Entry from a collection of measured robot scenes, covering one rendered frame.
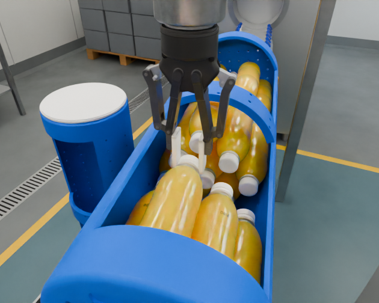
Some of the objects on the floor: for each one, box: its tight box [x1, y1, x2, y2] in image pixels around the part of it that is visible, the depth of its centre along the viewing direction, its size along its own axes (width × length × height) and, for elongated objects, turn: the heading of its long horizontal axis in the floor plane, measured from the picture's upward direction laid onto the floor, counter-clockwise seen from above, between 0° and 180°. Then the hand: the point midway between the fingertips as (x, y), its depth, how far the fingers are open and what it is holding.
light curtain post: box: [275, 0, 336, 202], centre depth 157 cm, size 6×6×170 cm
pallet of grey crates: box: [78, 0, 162, 66], centre depth 405 cm, size 120×80×119 cm
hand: (189, 151), depth 50 cm, fingers closed on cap, 4 cm apart
